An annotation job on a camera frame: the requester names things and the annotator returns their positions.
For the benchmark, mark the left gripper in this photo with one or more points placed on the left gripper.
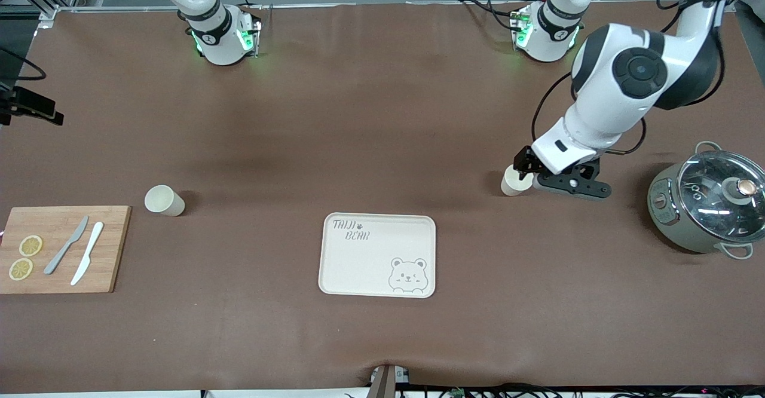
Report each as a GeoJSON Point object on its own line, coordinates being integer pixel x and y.
{"type": "Point", "coordinates": [525, 161]}

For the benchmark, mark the grey plastic knife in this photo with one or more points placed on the grey plastic knife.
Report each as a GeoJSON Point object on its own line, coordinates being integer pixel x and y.
{"type": "Point", "coordinates": [63, 251]}

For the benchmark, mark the black clamp device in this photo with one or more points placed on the black clamp device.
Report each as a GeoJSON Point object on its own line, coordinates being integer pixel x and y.
{"type": "Point", "coordinates": [30, 105]}

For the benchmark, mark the lemon slice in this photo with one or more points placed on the lemon slice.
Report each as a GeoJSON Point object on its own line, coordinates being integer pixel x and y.
{"type": "Point", "coordinates": [21, 269]}
{"type": "Point", "coordinates": [31, 245]}

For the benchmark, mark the brown table mat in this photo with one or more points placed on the brown table mat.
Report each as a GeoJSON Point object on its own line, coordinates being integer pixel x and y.
{"type": "Point", "coordinates": [358, 117]}

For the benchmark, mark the glass pot lid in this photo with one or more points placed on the glass pot lid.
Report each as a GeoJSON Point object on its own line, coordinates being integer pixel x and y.
{"type": "Point", "coordinates": [711, 207]}

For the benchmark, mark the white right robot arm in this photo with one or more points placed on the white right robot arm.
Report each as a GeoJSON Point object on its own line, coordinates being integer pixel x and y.
{"type": "Point", "coordinates": [218, 39]}

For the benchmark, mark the white bear print tray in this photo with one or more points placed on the white bear print tray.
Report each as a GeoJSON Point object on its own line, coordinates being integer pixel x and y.
{"type": "Point", "coordinates": [370, 260]}

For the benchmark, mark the white plastic knife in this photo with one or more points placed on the white plastic knife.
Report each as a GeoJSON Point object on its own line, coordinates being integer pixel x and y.
{"type": "Point", "coordinates": [89, 248]}

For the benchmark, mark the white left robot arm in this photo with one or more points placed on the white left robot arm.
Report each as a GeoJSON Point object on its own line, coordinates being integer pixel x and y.
{"type": "Point", "coordinates": [603, 87]}

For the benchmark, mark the white plastic cup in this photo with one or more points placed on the white plastic cup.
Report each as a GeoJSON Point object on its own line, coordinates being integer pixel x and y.
{"type": "Point", "coordinates": [513, 184]}
{"type": "Point", "coordinates": [164, 201]}

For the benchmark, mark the grey-green electric cooking pot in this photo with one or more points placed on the grey-green electric cooking pot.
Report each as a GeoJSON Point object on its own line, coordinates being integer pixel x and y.
{"type": "Point", "coordinates": [669, 219]}

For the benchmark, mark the bamboo cutting board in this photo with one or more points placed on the bamboo cutting board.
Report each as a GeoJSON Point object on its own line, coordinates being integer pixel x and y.
{"type": "Point", "coordinates": [113, 248]}

